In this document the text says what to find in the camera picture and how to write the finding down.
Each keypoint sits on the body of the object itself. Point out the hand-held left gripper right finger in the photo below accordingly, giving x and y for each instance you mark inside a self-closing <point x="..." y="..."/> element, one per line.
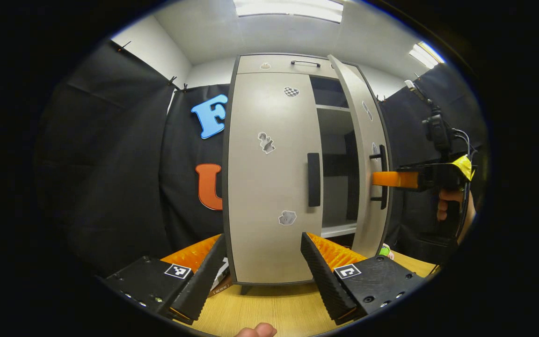
<point x="323" y="281"/>

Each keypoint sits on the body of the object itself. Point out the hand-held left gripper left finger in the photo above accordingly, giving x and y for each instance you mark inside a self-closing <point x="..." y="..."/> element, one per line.
<point x="204" y="276"/>

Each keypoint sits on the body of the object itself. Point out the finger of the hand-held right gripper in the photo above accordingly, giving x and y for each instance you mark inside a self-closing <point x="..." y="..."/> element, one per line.
<point x="393" y="179"/>

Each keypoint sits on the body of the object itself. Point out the beige shoe cabinet door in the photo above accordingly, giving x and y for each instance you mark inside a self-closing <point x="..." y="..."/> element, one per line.
<point x="367" y="140"/>
<point x="269" y="187"/>

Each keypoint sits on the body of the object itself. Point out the beige double-door shoe cabinet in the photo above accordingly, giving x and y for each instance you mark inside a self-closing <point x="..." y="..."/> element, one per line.
<point x="274" y="64"/>

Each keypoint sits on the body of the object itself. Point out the white printed card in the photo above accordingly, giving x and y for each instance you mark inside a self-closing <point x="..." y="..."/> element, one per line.
<point x="222" y="271"/>

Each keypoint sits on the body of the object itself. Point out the black backdrop cloth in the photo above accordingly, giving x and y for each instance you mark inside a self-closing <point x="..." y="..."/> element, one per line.
<point x="110" y="164"/>
<point x="410" y="131"/>

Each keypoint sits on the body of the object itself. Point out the small green object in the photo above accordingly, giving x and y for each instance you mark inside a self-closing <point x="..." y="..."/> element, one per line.
<point x="384" y="251"/>

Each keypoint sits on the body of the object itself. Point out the long ceiling light panel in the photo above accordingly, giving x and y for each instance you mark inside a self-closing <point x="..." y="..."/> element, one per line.
<point x="426" y="55"/>
<point x="288" y="7"/>

